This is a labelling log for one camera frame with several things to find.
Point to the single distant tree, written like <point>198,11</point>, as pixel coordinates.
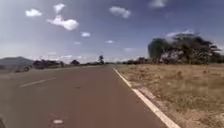
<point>101,59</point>

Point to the distant row of trees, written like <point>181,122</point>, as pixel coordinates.
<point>46,63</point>

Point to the large dark trees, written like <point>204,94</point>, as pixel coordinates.
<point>185,50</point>

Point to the distant hill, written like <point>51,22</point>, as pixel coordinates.
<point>15,61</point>

